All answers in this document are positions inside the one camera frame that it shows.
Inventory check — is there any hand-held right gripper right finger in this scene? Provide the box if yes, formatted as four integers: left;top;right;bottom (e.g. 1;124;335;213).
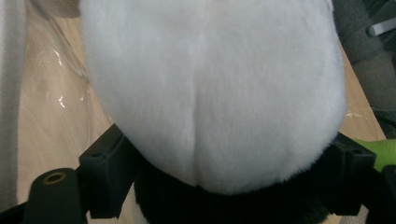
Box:
322;132;377;217

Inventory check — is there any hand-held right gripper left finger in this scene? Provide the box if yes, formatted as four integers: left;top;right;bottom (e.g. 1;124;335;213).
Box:
78;122;140;220

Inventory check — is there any clear plastic bag white trim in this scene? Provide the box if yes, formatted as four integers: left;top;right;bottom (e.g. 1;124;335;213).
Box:
0;0;120;207

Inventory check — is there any panda plush toy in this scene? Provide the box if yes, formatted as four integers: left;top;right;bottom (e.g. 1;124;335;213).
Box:
77;0;396;224

